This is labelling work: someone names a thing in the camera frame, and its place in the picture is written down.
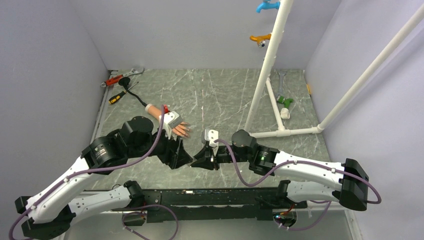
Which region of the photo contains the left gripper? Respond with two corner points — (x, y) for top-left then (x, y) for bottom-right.
(127, 123), (193, 169)

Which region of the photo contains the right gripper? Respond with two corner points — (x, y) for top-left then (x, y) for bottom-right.
(191, 144), (251, 171)

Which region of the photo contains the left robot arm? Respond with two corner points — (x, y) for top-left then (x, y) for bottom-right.
(15, 112), (191, 240)

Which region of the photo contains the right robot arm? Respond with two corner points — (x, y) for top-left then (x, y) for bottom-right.
(191, 130), (370, 211)

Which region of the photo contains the mannequin practice hand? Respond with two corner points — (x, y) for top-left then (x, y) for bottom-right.
(145, 104), (190, 138)

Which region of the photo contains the yellow black screwdriver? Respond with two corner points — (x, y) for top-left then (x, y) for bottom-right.
(108, 80), (139, 105)

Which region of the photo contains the green faucet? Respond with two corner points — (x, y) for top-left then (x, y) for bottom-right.
(276, 95), (294, 109)

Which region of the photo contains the silver spanner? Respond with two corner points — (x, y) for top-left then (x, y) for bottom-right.
(277, 70), (286, 96)

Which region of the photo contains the orange faucet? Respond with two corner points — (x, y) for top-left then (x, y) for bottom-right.
(249, 33), (272, 48)

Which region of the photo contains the blue faucet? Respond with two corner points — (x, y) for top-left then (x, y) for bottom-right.
(256, 0), (281, 14)

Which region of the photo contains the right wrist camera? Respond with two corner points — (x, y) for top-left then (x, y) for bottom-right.
(201, 128), (219, 148)

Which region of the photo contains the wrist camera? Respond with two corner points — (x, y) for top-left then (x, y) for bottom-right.
(201, 128), (219, 148)
(162, 104), (185, 140)

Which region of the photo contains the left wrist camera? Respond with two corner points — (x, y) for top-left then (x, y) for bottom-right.
(162, 104), (185, 140)

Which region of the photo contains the black hand stand cable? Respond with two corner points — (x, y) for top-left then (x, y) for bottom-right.
(117, 76), (149, 108)

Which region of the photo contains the red handled adjustable wrench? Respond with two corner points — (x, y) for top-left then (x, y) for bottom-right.
(100, 67), (145, 88)

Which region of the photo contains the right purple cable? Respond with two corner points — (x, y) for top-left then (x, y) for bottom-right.
(214, 139), (382, 232)

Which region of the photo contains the white pvc pipe frame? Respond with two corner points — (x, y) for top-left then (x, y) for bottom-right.
(245, 0), (424, 140)

